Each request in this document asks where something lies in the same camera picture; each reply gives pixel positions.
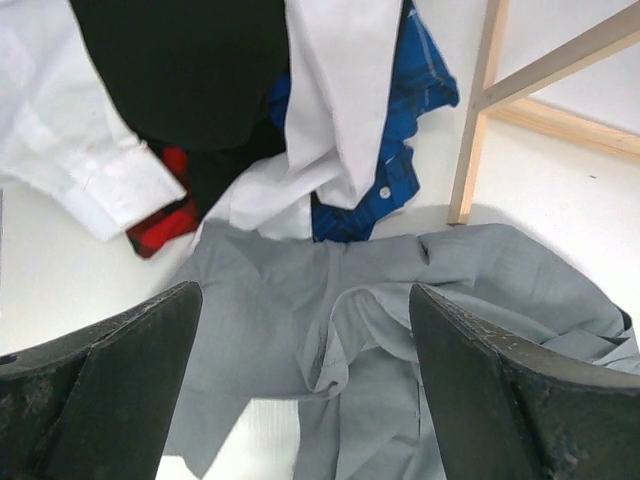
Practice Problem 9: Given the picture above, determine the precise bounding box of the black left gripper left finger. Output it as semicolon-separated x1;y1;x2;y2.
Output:
1;282;202;480

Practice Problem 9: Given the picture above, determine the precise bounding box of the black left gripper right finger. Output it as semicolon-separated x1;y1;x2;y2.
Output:
409;284;639;479

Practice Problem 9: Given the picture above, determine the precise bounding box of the grey shirt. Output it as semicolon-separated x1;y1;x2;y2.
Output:
165;222;639;479

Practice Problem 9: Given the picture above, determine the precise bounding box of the white shirt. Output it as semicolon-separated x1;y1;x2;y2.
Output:
1;1;402;241

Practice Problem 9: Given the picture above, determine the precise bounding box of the blue plaid shirt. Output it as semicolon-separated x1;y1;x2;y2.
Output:
260;1;459;242

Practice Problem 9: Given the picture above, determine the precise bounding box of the red plaid garment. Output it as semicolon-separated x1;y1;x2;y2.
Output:
126;143;201;259

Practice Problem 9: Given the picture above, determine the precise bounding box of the wooden clothes rack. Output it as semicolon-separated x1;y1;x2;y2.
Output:
447;1;639;226

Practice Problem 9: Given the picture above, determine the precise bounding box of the black garment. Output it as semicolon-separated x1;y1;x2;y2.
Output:
71;0;289;215

